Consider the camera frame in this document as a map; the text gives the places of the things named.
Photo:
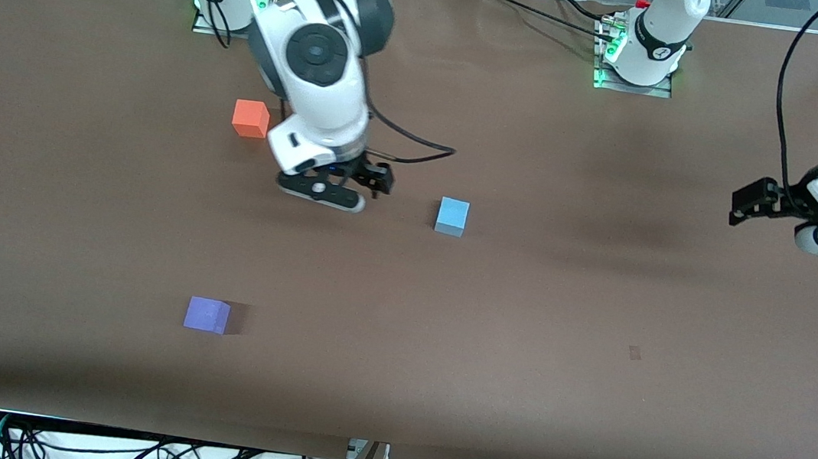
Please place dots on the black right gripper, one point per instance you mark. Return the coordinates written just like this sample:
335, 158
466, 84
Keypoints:
363, 173

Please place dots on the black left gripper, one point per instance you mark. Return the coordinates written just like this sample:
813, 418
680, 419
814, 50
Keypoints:
788, 200

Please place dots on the blue foam block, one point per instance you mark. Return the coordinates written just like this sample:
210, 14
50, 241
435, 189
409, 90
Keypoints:
452, 215

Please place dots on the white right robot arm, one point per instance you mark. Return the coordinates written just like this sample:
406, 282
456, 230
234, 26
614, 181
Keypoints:
316, 96

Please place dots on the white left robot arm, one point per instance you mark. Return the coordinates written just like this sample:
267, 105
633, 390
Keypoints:
663, 27

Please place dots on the orange foam block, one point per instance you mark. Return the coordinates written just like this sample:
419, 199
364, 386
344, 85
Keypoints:
248, 119

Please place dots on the purple foam block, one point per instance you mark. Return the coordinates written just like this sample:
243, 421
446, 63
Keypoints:
205, 314

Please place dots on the brown table cover sheet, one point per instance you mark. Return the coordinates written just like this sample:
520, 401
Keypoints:
447, 303

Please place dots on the small brown tape patch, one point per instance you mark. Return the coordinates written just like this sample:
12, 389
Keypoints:
635, 353

